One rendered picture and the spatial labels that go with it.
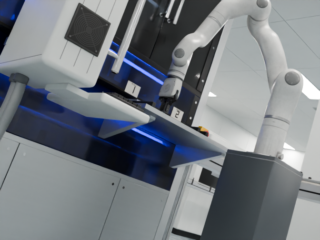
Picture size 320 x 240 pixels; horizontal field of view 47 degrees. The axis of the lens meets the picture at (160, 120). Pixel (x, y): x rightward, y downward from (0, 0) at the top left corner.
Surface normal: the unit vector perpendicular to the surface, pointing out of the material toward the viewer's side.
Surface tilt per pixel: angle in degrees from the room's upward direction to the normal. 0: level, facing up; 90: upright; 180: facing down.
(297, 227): 90
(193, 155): 90
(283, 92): 129
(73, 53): 90
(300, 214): 90
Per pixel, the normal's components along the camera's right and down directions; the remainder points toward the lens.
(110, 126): -0.70, -0.37
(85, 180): 0.64, 0.07
